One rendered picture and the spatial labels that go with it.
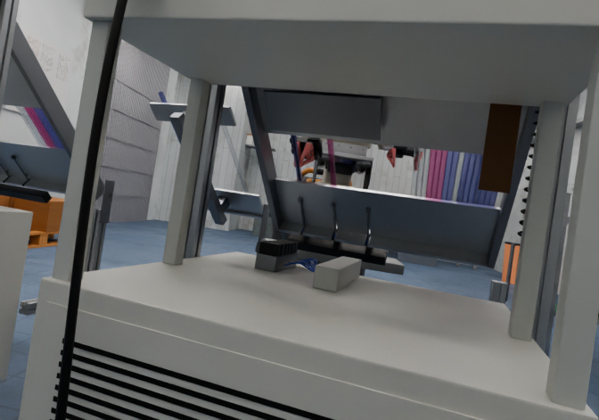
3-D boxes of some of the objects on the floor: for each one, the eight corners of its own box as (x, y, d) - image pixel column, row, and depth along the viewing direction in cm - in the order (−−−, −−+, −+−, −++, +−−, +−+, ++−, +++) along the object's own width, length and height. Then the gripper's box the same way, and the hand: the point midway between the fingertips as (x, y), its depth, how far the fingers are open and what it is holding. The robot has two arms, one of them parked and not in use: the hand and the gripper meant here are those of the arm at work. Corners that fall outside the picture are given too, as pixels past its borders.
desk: (422, 259, 957) (427, 223, 959) (438, 267, 813) (444, 225, 814) (386, 252, 964) (391, 217, 965) (395, 260, 819) (401, 218, 821)
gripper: (327, 145, 145) (314, 176, 135) (298, 142, 149) (283, 171, 138) (326, 127, 141) (311, 159, 131) (296, 125, 144) (279, 154, 134)
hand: (298, 163), depth 135 cm, fingers closed, pressing on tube
